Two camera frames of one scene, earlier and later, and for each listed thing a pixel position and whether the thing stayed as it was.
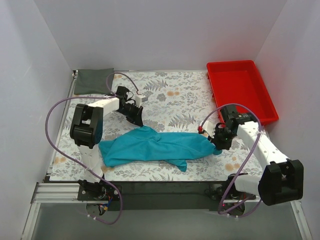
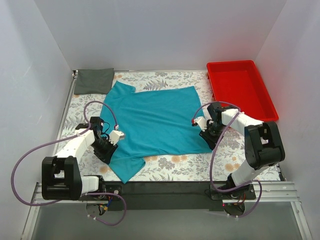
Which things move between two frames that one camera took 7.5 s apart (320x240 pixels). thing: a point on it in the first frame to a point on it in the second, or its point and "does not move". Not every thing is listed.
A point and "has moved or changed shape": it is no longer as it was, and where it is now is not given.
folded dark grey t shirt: x=93 y=81 does not move
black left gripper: x=133 y=113 to x=105 y=150
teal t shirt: x=146 y=144 has moved or changed shape
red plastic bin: x=240 y=81 does not move
